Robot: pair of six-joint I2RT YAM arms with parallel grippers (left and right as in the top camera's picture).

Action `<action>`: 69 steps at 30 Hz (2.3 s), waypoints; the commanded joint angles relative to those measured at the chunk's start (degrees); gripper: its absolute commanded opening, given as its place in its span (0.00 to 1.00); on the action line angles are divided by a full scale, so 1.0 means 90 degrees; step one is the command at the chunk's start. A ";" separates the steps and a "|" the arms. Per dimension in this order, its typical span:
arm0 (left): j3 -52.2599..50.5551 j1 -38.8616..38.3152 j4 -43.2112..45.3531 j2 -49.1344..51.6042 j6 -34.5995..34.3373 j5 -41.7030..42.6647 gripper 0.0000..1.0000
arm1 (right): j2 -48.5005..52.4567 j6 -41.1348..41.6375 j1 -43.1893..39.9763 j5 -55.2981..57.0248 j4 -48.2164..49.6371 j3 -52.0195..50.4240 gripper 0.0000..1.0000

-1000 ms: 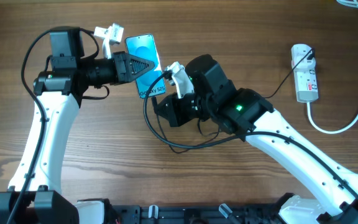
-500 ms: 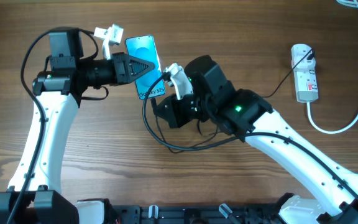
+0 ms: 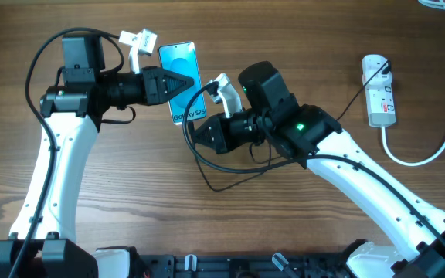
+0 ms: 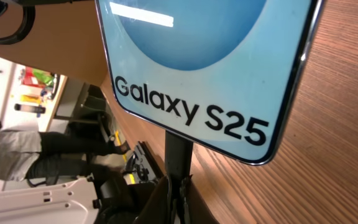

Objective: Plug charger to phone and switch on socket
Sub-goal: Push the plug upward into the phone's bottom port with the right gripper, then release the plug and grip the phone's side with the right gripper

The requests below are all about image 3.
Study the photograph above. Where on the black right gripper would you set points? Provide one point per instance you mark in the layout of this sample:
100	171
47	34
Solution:
221	139

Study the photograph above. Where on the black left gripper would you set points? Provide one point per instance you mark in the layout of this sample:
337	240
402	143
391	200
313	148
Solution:
153	84

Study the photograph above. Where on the blue Galaxy S25 smartphone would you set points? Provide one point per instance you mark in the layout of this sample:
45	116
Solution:
180	58

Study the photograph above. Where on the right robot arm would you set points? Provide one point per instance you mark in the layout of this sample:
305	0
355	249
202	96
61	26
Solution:
307	135

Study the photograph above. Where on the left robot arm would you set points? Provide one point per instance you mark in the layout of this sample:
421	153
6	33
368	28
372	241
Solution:
101	71

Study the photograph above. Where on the white power strip socket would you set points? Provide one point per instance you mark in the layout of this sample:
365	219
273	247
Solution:
377	79

